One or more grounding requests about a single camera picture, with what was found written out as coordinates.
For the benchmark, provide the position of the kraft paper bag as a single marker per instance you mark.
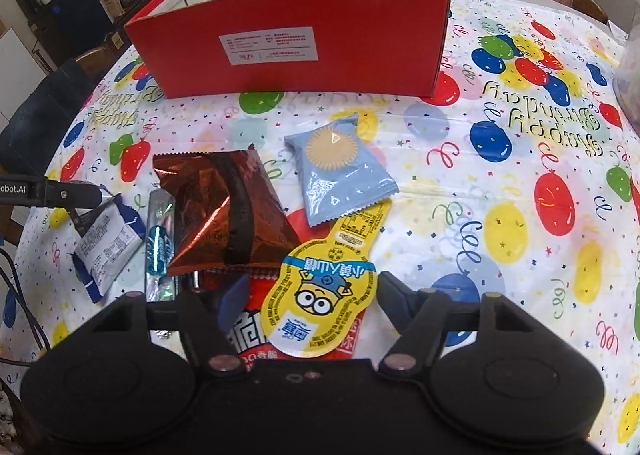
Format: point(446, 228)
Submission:
point(109, 2)

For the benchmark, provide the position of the white and blue snack packet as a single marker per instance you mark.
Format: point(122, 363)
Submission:
point(107, 245)

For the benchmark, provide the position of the light blue snack packet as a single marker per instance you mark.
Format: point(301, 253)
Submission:
point(345, 175)

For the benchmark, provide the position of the balloon print tablecloth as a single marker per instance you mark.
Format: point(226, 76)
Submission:
point(500, 160)

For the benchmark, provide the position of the clear plastic bag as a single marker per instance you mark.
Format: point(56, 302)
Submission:
point(630, 80)

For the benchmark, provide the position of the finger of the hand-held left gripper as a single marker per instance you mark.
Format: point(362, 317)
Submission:
point(70, 195)

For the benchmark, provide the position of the red cardboard box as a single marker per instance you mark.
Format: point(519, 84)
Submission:
point(350, 35)

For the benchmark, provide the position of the silver wafer packet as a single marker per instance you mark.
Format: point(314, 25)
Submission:
point(160, 240)

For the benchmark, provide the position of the dark low cabinet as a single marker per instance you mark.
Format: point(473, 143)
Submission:
point(70, 20)

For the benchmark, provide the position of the yellow cartoon snack packet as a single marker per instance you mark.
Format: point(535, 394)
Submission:
point(320, 285)

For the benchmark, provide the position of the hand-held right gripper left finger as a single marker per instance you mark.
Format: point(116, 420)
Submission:
point(232, 297)

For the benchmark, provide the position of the red snack packet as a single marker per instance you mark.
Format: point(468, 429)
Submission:
point(250, 335)

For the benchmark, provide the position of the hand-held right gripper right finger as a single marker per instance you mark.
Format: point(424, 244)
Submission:
point(395, 300)

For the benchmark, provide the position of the copper foil snack packet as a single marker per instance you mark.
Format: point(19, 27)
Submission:
point(210, 205)

